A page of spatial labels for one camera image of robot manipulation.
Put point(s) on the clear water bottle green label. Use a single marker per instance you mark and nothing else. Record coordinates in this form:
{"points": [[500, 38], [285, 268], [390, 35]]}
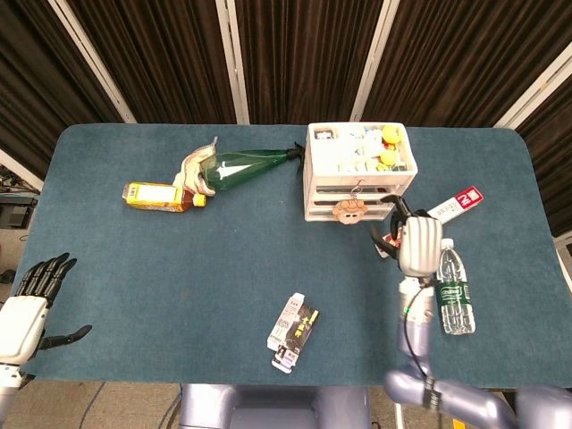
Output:
{"points": [[456, 295]]}

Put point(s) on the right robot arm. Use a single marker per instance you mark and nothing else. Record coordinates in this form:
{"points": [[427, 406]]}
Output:
{"points": [[415, 339]]}

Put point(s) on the clear adhesive metal hook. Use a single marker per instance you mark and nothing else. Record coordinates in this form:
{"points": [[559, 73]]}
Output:
{"points": [[357, 182]]}

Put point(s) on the flattened black ink carton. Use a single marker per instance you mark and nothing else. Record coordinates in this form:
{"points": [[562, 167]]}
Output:
{"points": [[297, 330]]}

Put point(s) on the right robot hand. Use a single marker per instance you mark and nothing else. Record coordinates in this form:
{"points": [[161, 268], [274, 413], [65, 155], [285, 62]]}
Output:
{"points": [[420, 246]]}

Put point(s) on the white plastic drawer unit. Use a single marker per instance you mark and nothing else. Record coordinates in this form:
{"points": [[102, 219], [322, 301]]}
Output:
{"points": [[322, 176]]}

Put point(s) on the green plastic spray bottle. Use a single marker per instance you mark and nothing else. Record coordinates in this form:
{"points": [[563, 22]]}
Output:
{"points": [[237, 167]]}

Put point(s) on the yellow label tea bottle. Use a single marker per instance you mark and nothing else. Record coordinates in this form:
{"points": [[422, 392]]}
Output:
{"points": [[152, 196]]}

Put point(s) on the long white red-print box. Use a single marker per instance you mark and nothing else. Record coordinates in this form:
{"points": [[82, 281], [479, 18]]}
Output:
{"points": [[460, 201]]}

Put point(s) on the grey robot torso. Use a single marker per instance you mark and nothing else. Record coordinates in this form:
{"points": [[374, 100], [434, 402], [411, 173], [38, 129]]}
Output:
{"points": [[268, 406]]}

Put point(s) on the clear plastic drawer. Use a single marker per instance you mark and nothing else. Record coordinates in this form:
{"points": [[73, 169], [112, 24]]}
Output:
{"points": [[322, 213], [380, 188], [326, 201]]}

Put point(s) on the patterned beige cloth pouch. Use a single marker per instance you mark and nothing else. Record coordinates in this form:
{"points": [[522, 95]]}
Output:
{"points": [[194, 161]]}

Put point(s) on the white screen frame post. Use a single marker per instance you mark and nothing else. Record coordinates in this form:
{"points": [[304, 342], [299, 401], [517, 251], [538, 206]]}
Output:
{"points": [[536, 85], [373, 67], [96, 67], [20, 170], [232, 62]]}

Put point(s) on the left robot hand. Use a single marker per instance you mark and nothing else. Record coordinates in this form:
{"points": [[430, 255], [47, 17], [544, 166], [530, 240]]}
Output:
{"points": [[24, 317]]}

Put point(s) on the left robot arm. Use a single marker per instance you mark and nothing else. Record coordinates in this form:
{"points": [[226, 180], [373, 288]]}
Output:
{"points": [[6, 389]]}

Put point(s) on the yellow rubber duck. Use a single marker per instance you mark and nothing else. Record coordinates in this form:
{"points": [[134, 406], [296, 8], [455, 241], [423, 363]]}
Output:
{"points": [[391, 134], [387, 158]]}

